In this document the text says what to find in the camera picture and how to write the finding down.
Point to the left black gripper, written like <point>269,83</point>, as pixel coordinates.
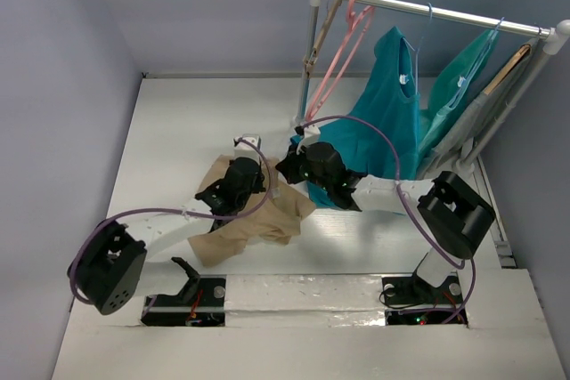
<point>257,187</point>

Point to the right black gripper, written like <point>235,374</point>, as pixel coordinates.
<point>290,166</point>

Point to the beige t shirt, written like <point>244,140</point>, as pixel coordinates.
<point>278,220</point>

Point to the pink plastic hanger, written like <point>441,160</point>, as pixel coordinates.
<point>357,25</point>

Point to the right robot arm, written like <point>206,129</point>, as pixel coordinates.
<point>447,212</point>

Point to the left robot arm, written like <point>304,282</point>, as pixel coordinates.
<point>108,267</point>

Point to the teal t shirt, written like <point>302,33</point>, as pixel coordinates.
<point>391,109</point>

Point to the beige clip hanger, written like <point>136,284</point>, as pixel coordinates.
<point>315,39</point>

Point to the light green t shirt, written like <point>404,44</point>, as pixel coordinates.
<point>446,101</point>

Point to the wooden hanger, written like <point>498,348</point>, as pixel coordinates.
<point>522,52</point>

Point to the grey garment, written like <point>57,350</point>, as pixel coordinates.
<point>480,120</point>

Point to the silver clothes rack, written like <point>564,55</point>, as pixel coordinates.
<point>553,38</point>

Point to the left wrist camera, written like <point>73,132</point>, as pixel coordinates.
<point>247,146</point>

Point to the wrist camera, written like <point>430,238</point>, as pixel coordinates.
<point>247,146</point>
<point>310,134</point>

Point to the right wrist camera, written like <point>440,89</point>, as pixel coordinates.
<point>310,134</point>

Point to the blue wire hanger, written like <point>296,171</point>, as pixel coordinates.
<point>482,53</point>
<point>404,78</point>

